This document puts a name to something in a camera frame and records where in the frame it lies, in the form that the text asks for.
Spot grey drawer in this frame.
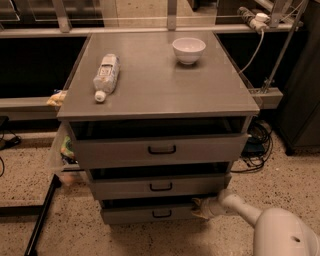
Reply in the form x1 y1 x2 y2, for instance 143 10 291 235
73 134 248 169
101 196 196 225
89 174 231 200

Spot clear plastic bin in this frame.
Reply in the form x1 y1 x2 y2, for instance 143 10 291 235
46 124 86 186

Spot clear plastic bottle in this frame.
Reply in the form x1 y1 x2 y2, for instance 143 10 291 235
93 54 120 103

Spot grey drawer cabinet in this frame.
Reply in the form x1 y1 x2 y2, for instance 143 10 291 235
56 30 261 226

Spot grey middle drawer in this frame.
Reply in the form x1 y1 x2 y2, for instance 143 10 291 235
89 174 231 200

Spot black cable bundle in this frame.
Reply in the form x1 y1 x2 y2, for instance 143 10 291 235
230 120 274 174

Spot yellow crumpled wrapper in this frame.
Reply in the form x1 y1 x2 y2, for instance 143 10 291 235
47 90 67 107

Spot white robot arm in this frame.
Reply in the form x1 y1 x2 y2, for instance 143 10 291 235
191 189 320 256

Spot white ceramic bowl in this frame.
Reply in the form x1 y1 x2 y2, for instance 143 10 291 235
172 37 206 65

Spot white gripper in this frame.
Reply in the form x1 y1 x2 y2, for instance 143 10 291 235
191 197 224 219

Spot grey bottom drawer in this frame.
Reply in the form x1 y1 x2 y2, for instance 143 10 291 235
101 196 196 225

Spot grey top drawer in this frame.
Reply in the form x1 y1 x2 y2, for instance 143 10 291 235
73 134 248 169

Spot white power strip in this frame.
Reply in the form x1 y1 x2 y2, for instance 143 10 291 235
237 7 269 33

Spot dark cabinet at right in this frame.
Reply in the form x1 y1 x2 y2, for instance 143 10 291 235
275 0 320 155

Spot black metal floor frame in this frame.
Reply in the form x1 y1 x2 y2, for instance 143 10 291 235
0 175 62 256

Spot black cable at left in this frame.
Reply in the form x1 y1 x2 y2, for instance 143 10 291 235
0 115 22 178

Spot white power cable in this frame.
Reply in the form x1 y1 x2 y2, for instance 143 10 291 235
237 29 266 75

